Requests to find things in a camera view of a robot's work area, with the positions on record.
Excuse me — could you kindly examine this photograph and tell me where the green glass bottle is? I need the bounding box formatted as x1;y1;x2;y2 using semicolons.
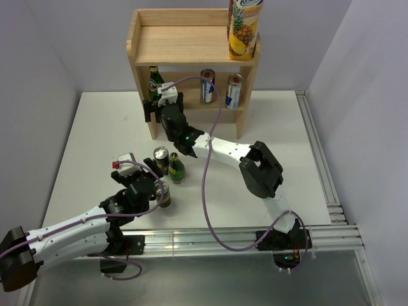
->
149;66;164;101
168;152;186;184

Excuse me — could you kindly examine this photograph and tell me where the black can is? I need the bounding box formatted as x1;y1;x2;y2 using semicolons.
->
155;181;171;208
153;146;170;175

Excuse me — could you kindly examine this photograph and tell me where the silver red-top can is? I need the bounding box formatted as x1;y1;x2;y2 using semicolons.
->
225;74;243;110
200;68;215;105

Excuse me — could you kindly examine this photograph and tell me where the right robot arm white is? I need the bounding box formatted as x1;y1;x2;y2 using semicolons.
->
143;92;289;215

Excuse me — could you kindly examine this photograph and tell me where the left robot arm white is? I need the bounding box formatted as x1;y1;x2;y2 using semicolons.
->
1;154;163;292

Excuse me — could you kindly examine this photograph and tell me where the wooden two-tier shelf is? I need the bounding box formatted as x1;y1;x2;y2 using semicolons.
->
126;8;261;138

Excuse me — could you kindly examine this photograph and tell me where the pineapple juice carton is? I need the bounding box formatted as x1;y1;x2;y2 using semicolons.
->
227;0;264;61

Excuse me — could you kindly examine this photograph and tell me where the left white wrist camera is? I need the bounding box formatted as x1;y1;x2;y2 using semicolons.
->
112;152;141;177

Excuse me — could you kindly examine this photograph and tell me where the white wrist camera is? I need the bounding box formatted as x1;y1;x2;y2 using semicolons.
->
157;82;178;106
112;152;141;177

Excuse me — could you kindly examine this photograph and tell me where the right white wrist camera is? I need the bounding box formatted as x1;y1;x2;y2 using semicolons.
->
157;82;178;106

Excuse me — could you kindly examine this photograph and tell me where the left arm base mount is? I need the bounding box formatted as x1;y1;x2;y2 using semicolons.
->
99;235;145;274

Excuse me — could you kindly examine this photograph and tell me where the front aluminium rail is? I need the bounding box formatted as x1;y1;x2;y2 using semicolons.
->
34;224;364;259

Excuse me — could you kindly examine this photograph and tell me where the aluminium rail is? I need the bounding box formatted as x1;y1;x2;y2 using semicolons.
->
295;91;348;225
34;224;364;259

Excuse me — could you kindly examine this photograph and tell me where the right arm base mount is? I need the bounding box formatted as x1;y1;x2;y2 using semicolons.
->
256;219;312;273

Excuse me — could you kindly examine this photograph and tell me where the right side aluminium rail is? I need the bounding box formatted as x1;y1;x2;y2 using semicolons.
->
295;91;348;225

